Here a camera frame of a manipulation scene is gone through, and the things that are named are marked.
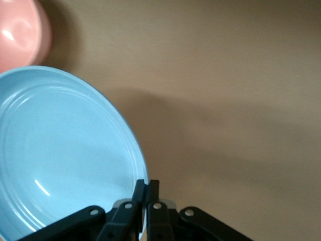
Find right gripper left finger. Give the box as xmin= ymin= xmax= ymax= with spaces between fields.
xmin=96 ymin=179 xmax=146 ymax=241

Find pink bowl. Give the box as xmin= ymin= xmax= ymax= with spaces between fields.
xmin=0 ymin=0 xmax=53 ymax=73

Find blue plate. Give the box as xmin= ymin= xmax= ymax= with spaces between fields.
xmin=0 ymin=65 xmax=148 ymax=241

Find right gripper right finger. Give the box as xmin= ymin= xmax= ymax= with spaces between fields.
xmin=146 ymin=179 xmax=174 ymax=241

